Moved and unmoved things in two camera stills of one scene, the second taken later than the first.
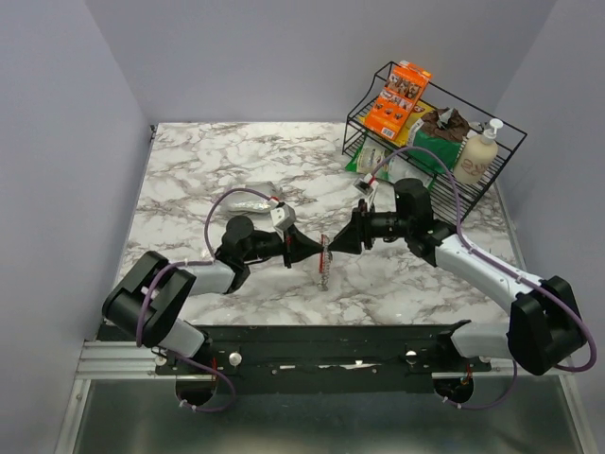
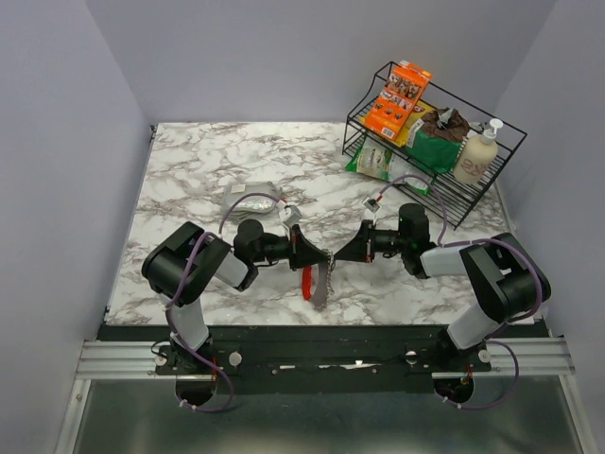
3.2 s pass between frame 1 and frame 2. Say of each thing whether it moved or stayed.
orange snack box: stayed
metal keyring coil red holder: moved
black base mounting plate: stayed
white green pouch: stayed
